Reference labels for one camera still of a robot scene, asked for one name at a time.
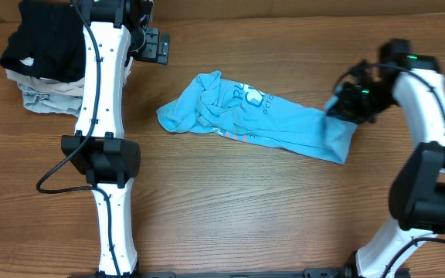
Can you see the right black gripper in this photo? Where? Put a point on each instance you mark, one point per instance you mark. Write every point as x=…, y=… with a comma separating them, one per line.
x=343, y=110

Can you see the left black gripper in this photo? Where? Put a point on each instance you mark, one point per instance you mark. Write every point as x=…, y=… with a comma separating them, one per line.
x=151, y=53

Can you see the light blue printed t-shirt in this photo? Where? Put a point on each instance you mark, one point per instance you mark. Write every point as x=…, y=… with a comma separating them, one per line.
x=239, y=111

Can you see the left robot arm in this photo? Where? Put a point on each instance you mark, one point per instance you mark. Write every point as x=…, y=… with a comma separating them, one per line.
x=116, y=34

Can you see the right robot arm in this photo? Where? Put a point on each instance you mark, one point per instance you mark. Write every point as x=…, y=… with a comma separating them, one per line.
x=415, y=83

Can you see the beige folded garment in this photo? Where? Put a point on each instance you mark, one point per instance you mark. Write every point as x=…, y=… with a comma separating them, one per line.
x=47, y=86

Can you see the black folded garment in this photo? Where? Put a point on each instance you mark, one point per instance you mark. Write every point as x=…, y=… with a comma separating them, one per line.
x=48, y=43

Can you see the light denim folded garment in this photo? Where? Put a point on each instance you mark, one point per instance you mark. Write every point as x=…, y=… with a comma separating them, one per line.
x=49, y=103

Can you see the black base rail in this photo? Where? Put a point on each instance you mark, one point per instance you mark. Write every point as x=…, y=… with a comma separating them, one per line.
x=307, y=273

